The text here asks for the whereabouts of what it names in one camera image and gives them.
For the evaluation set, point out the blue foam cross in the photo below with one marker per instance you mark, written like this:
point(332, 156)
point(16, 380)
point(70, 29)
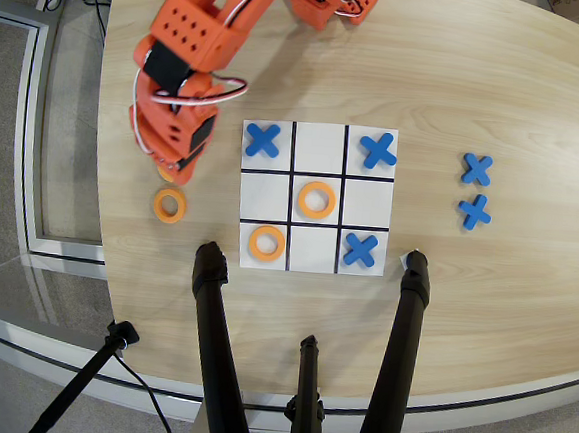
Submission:
point(263, 140)
point(474, 212)
point(379, 151)
point(360, 250)
point(477, 169)

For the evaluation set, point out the thick black tripod leg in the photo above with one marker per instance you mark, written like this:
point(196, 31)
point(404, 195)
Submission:
point(215, 331)
point(397, 345)

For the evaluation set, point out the slim black stand pole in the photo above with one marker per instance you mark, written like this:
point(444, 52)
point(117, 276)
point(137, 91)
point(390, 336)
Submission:
point(81, 380)

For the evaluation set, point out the white tic-tac-toe board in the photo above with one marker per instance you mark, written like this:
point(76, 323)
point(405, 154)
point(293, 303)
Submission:
point(366, 202)

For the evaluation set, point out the thin black tripod leg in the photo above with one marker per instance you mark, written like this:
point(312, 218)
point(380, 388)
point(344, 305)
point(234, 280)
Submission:
point(308, 378)

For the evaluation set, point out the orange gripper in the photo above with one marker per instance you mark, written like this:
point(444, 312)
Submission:
point(182, 167)

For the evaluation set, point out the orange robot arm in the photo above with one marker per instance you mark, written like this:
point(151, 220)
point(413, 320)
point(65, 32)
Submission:
point(199, 24)

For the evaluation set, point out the grey metal frame panel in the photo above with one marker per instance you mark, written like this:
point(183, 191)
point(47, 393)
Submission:
point(28, 131)

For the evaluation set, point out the black camera tripod legs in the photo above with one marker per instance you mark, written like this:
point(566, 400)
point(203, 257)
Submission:
point(19, 340)

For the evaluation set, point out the small white tag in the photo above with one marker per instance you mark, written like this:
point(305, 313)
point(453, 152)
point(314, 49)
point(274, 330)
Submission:
point(403, 259)

